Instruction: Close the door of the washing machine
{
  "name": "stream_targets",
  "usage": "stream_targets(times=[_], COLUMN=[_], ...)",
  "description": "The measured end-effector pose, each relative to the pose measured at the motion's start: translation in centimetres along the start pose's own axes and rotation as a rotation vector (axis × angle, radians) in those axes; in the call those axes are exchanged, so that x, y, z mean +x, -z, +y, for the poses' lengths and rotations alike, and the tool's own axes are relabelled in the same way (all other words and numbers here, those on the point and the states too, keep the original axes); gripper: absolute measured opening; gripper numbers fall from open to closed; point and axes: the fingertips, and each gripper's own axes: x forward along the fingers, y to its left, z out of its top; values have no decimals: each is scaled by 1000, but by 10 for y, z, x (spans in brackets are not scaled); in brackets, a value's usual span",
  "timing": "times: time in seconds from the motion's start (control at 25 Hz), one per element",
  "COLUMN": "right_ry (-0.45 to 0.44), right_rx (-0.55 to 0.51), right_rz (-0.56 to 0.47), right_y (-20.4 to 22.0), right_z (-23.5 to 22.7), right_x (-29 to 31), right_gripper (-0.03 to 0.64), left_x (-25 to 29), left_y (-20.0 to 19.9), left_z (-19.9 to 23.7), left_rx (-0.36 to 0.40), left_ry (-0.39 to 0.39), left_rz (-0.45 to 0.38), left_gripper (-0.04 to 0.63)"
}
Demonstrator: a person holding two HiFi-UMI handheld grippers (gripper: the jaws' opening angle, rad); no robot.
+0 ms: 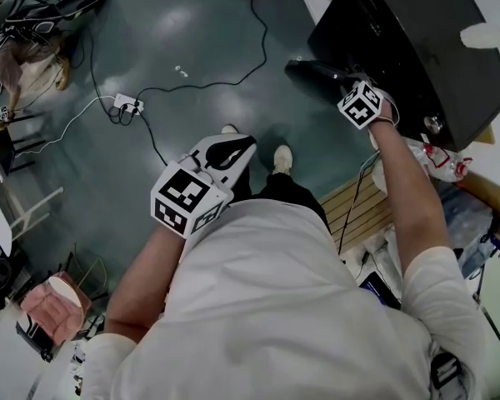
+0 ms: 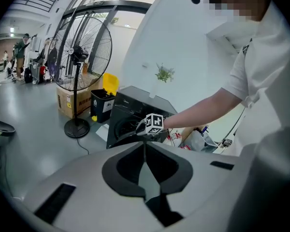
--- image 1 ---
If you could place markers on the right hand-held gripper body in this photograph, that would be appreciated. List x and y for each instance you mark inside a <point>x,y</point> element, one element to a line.
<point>362,104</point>

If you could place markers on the person's black trousers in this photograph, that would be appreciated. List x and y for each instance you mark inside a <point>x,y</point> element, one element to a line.
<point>287,194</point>

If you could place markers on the flat brown cardboard sheet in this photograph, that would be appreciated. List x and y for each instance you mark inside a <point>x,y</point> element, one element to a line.
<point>496,198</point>

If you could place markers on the wooden slat platform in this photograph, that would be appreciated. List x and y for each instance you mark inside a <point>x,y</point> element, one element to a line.
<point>371,211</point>

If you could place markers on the small white floor debris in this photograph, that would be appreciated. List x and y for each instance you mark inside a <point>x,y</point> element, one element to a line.
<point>181,71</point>

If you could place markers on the person's white right shoe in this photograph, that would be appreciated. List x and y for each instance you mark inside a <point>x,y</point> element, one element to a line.
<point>282,158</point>

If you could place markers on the person's right forearm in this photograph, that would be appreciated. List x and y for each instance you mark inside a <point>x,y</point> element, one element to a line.
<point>408,190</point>

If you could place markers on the person's white shoe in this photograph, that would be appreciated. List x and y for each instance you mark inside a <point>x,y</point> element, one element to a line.
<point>282,158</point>
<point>229,129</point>

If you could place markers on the clear bag of bottles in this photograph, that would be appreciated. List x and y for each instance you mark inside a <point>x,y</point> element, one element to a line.
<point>441,163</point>

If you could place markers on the black washing machine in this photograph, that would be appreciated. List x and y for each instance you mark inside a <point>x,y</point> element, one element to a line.
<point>421,56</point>

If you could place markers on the person's white shirt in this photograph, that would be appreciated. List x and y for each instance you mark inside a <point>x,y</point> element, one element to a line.
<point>275,306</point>

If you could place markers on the person's left forearm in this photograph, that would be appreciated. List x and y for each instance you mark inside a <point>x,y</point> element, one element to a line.
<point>146,281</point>

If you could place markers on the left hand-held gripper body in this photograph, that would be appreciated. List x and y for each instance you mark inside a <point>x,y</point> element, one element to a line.
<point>191,190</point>

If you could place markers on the black chair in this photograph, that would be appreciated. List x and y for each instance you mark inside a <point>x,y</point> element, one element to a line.
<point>4,144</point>

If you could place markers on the white power strip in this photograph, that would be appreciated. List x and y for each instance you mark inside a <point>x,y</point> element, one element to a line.
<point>127,101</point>

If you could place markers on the blue screen device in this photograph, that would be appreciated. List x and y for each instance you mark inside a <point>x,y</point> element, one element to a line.
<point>377,290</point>

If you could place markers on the pink cushion stool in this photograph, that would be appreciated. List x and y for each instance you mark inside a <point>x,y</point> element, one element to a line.
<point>54,311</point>

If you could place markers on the white paper sheet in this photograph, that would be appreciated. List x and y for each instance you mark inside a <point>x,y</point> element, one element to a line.
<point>316,2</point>

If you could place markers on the blue plastic clothes bag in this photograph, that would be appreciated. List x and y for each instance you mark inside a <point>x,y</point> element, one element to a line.
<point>466,219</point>

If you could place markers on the black backpack rig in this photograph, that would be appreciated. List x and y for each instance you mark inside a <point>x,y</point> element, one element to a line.
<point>75,2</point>

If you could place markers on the person's white left shoe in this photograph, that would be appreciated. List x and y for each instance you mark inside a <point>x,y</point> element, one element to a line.
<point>229,129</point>

